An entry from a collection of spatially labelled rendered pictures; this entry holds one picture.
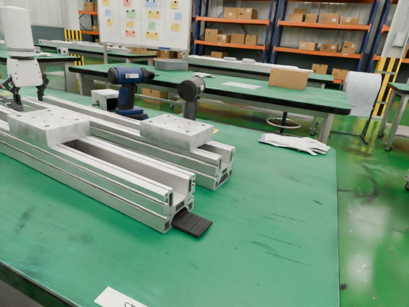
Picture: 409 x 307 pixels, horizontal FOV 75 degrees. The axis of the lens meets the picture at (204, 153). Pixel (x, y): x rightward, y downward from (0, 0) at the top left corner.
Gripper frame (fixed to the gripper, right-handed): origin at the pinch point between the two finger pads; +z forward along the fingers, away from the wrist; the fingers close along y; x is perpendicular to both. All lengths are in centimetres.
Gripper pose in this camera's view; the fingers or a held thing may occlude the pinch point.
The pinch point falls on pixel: (30, 99)
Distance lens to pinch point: 124.6
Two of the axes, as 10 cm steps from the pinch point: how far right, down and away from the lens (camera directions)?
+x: 8.6, 2.6, -4.4
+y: -5.1, 3.0, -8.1
